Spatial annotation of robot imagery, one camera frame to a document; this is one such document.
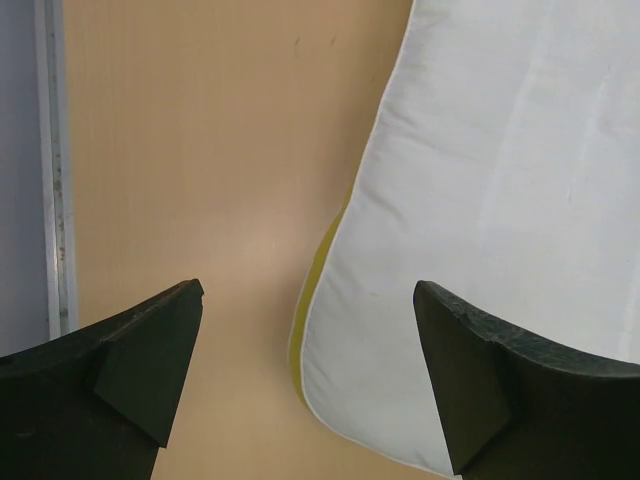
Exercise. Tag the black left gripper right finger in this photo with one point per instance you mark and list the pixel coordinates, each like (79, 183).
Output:
(515, 405)

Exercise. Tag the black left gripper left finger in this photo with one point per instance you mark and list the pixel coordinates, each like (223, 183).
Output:
(100, 403)

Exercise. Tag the white pillow yellow underside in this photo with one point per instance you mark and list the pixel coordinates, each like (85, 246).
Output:
(503, 164)

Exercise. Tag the aluminium table edge rail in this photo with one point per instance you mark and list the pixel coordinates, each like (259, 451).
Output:
(56, 168)

